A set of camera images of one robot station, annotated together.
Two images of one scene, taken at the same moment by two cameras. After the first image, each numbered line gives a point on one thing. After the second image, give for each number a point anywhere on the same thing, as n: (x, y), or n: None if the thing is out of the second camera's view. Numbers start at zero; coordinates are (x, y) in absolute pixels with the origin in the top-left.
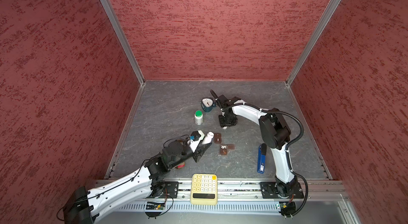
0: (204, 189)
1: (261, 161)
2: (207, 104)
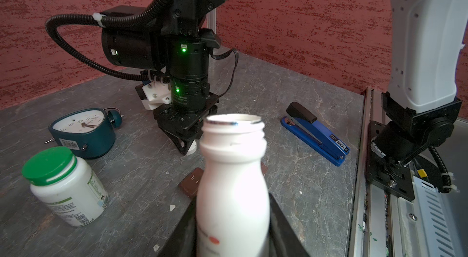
0: None
1: (302, 125)
2: (89, 132)
